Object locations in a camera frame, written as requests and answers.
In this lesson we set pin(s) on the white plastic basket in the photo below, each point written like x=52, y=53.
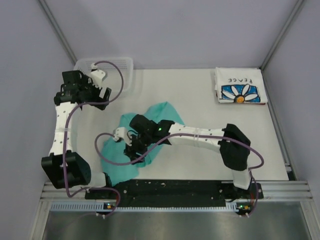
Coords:
x=113, y=80

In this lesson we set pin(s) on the teal t-shirt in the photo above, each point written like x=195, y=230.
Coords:
x=114, y=152

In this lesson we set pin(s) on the white slotted cable duct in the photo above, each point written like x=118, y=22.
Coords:
x=104, y=207

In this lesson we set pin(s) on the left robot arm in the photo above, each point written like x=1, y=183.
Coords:
x=64, y=166

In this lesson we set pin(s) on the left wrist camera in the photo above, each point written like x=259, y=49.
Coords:
x=97, y=75

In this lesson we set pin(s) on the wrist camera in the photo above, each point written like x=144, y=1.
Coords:
x=97, y=75
x=122, y=134

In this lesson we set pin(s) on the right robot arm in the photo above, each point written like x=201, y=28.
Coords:
x=229, y=142

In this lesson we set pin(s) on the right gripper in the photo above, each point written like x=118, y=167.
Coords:
x=131, y=151

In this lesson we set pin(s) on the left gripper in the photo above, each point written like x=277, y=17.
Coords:
x=86, y=81

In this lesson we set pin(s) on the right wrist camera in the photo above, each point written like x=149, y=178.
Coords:
x=122, y=134

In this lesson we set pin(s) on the white flower print t-shirt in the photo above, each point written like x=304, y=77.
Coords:
x=240, y=80

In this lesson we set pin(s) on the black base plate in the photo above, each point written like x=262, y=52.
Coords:
x=176, y=193

